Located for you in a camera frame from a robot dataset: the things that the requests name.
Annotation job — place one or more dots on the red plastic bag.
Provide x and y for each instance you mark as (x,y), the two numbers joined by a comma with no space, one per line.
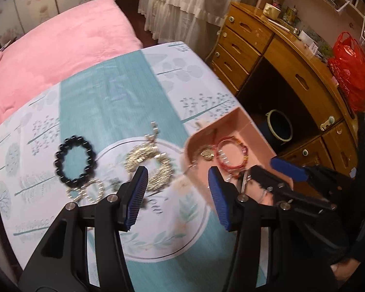
(351,67)

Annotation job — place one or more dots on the pink blanket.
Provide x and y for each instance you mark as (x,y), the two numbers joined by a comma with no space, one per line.
(48,57)

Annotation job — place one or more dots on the person's right hand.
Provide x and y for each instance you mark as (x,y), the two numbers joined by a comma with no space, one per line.
(346,269)

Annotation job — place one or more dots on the wooden desk with drawers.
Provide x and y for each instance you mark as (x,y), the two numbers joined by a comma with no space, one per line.
(295,76)

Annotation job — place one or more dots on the white ruffled cloth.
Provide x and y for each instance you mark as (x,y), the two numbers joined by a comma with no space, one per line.
(185,3)

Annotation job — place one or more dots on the cream mug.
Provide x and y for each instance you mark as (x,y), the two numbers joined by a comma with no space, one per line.
(272,10)

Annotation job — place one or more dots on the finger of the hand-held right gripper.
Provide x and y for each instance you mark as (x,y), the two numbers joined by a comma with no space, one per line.
(270,182)
(287,168)

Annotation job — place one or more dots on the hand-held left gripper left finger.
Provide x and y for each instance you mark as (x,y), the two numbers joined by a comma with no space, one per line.
(137,194)

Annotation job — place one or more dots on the printed tin can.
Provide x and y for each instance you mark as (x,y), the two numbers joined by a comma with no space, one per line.
(289,14)

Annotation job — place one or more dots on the gold round pendant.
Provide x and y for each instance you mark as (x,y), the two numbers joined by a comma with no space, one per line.
(207,154)

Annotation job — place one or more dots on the pink jewelry box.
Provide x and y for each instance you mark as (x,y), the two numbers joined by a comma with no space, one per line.
(231,133)

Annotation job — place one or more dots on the floral wardrobe doors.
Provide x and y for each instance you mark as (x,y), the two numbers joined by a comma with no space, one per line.
(33,3)

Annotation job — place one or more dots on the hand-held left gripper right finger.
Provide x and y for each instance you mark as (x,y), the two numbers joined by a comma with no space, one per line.
(219,200)

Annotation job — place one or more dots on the blue basin with green rim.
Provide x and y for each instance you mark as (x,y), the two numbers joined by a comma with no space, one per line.
(279,125)

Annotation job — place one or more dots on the leaf printed teal cloth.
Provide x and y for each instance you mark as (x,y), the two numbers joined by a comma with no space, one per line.
(115,103)

